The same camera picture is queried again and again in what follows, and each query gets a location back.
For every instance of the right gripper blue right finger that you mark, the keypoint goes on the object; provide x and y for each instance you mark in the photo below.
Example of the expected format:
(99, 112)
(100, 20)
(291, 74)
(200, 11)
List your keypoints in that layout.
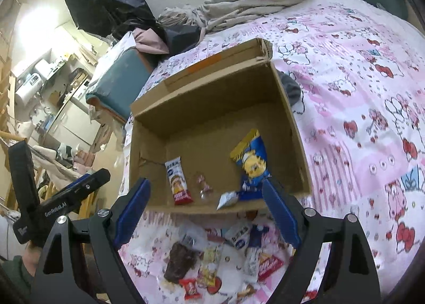
(285, 210)

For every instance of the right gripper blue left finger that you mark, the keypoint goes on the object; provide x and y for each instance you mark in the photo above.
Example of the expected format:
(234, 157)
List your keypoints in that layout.
(127, 211)

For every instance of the white red milk candy bar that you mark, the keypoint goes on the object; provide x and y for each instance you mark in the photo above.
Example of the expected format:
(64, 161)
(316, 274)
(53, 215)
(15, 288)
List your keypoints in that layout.
(177, 182)

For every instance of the blue yellow cartoon snack bag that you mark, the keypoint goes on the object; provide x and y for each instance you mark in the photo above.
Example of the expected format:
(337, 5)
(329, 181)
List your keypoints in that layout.
(250, 154)

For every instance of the dark brown clear snack pouch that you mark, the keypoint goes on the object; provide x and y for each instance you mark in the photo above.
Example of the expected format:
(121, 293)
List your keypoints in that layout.
(181, 260)

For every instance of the person left hand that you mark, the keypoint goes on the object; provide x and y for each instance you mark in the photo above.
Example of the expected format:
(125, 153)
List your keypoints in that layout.
(31, 257)

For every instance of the white blue snack packet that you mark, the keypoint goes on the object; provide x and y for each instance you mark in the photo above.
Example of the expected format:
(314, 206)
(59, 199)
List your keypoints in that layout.
(239, 235)

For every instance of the small silver snack sachet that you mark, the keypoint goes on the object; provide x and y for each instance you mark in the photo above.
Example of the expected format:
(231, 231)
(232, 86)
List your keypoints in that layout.
(228, 199)

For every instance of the small clear candy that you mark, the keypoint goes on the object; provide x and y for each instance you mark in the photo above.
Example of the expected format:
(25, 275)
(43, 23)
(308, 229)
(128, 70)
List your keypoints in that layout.
(205, 190)

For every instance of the small red candy packet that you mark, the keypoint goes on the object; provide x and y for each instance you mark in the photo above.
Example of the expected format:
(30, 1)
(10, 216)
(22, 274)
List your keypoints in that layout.
(190, 289)

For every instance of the brown cardboard box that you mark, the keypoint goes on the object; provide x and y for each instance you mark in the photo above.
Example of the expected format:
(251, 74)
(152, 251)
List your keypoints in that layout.
(201, 113)

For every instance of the teal cushion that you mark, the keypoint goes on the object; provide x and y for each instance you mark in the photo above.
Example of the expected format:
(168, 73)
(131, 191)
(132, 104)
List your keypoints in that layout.
(120, 85)

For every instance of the white washing machine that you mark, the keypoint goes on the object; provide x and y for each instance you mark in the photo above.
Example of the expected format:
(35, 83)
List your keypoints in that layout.
(28, 89)

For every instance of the black clothing pile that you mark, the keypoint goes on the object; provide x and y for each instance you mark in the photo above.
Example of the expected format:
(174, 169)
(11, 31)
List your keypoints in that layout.
(117, 17)

